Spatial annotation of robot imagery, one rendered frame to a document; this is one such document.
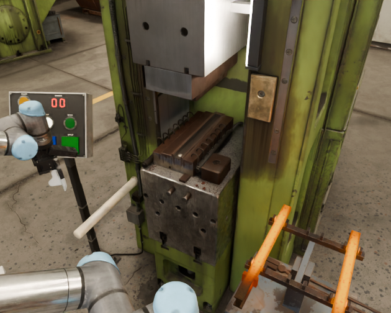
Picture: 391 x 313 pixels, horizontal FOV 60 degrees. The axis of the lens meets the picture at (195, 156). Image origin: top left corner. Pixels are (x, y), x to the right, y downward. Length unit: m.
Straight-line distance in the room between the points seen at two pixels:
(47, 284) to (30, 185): 2.48
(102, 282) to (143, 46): 0.84
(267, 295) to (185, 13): 1.01
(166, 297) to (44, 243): 2.01
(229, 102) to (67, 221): 1.54
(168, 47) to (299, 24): 0.43
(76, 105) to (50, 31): 5.09
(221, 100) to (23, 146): 1.00
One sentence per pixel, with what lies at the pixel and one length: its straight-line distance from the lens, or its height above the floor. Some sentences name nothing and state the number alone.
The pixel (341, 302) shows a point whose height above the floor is 0.95.
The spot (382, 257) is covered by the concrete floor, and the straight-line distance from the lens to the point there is 2.57.
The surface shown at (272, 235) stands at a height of 0.95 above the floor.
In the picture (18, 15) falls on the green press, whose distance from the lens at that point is 5.98.
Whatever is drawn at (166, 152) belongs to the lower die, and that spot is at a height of 0.99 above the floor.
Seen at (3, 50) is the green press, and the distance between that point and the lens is 6.02.
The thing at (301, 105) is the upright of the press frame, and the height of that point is 1.26.
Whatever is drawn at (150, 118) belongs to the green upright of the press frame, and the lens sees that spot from 1.59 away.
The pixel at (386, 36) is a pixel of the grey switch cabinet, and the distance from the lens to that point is 6.46.
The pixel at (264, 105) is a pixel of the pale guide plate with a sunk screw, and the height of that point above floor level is 1.25.
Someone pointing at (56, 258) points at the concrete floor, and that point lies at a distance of 2.46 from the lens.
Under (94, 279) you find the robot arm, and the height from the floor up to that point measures 1.27.
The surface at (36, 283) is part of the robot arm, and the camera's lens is 0.65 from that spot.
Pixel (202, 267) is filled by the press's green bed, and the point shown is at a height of 0.42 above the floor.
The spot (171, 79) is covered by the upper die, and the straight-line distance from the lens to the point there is 1.23.
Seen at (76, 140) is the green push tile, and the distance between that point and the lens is 1.53.
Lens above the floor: 1.81
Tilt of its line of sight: 36 degrees down
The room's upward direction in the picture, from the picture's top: 1 degrees counter-clockwise
